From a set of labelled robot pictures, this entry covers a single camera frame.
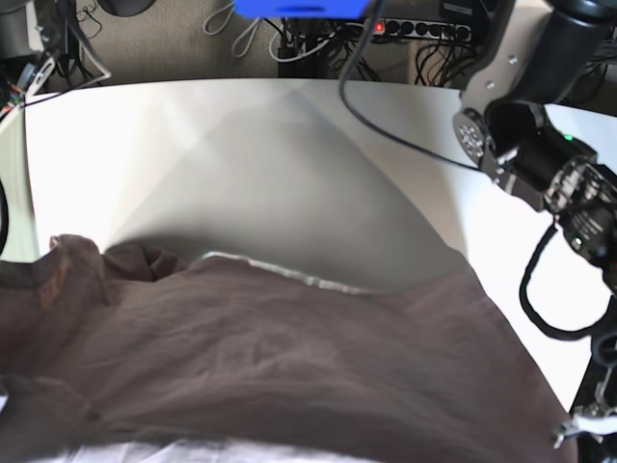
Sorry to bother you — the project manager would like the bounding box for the mauve pink t-shirt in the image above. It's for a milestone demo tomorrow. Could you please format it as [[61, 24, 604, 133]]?
[[1, 235, 578, 462]]

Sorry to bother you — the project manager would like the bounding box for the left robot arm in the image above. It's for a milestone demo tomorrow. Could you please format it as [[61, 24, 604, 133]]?
[[453, 1, 616, 368]]

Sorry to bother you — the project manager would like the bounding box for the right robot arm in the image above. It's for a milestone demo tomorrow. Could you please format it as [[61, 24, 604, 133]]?
[[1, 1, 111, 261]]

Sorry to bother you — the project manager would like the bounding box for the black power strip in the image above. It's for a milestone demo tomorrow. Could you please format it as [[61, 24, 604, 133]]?
[[374, 18, 472, 42]]

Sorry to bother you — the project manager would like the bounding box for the blue box at top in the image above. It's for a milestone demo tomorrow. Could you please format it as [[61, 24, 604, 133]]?
[[233, 0, 369, 19]]

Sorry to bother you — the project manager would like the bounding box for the white looped cable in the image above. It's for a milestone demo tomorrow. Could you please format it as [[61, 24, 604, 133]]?
[[201, 0, 264, 58]]

